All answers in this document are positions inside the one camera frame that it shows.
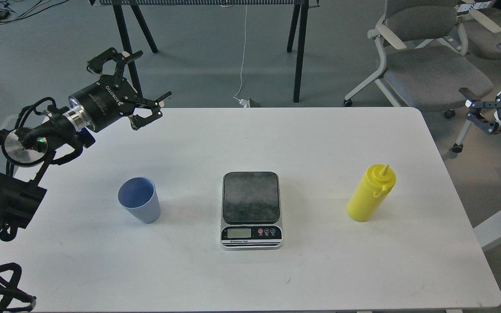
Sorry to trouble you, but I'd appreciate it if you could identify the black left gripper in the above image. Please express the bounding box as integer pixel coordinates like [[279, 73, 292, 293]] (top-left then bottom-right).
[[68, 47, 172, 133]]

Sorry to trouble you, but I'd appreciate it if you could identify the blue ribbed plastic cup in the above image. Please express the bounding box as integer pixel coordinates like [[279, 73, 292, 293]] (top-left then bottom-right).
[[117, 177, 161, 224]]

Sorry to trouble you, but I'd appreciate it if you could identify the yellow squeeze bottle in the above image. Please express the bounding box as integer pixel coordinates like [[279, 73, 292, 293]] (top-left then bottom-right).
[[347, 164, 397, 222]]

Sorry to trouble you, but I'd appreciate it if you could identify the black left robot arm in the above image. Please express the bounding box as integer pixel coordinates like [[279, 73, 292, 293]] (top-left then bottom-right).
[[0, 47, 171, 313]]

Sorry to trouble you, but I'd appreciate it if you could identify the digital kitchen scale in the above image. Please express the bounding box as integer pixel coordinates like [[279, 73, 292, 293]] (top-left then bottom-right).
[[220, 172, 284, 250]]

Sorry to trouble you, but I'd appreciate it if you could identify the grey office chair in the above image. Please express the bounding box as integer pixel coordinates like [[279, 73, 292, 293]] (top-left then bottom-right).
[[457, 0, 501, 60], [343, 0, 494, 153]]

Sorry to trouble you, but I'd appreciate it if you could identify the black metal table frame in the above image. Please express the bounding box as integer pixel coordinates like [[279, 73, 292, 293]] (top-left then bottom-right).
[[89, 0, 311, 103]]

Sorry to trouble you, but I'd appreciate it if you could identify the white hanging cable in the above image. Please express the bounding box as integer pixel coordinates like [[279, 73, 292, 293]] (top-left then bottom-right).
[[233, 4, 251, 107]]

